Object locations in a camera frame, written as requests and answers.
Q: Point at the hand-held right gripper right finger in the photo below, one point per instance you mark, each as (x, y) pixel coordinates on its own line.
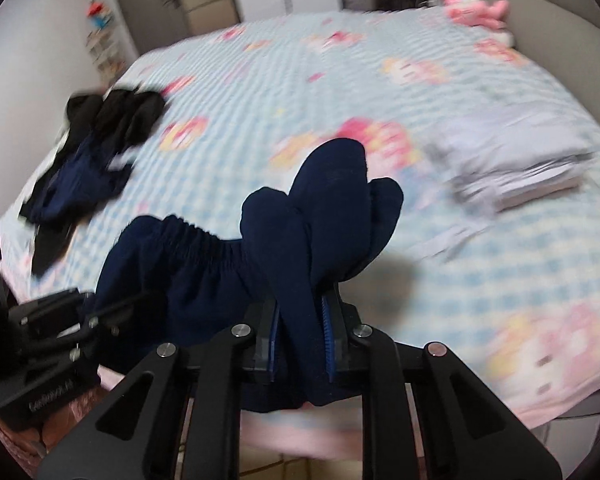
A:
(330, 340)

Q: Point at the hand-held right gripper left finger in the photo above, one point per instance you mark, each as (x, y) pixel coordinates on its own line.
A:
(272, 342)

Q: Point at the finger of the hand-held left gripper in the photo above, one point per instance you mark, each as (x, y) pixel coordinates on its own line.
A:
(45, 307)
(87, 327)

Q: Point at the navy striped pants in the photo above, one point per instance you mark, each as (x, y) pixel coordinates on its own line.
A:
(205, 270)

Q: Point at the navy striped top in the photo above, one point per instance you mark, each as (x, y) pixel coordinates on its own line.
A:
(80, 185)

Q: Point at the black garment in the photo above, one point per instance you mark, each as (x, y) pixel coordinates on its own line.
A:
(125, 115)

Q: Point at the checked cartoon print blanket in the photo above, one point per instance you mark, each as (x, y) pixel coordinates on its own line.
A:
(280, 85)

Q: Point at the white shelf rack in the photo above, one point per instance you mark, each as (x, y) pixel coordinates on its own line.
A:
(105, 55)

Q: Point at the folded grey garment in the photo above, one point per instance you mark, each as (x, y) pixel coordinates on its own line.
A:
(520, 145)

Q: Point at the red and blue plush toy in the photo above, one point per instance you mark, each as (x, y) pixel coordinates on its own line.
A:
(99, 14)

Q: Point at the grey door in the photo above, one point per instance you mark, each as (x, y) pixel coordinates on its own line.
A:
(140, 5)

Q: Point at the pink plush toy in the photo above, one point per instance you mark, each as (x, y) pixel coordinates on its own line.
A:
(472, 12)

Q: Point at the grey padded bed headboard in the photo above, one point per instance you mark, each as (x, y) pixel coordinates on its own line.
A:
(555, 20)

